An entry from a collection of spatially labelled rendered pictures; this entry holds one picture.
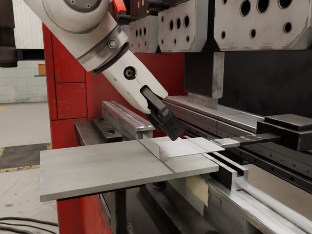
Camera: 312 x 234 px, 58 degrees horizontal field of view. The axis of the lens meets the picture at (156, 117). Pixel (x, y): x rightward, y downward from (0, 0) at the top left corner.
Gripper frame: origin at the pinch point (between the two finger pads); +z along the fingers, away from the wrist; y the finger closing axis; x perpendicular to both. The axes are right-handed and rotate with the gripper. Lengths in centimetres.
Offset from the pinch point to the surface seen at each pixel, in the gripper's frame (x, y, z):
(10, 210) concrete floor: 107, 179, 48
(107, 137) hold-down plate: 10.5, 44.0, 10.1
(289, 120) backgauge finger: -20.3, -2.0, 18.6
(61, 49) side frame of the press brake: 0, 84, -19
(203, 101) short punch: -7.5, -1.9, 0.9
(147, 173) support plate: 8.3, -9.0, -0.7
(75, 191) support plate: 16.5, -10.1, -7.2
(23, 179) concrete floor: 102, 237, 52
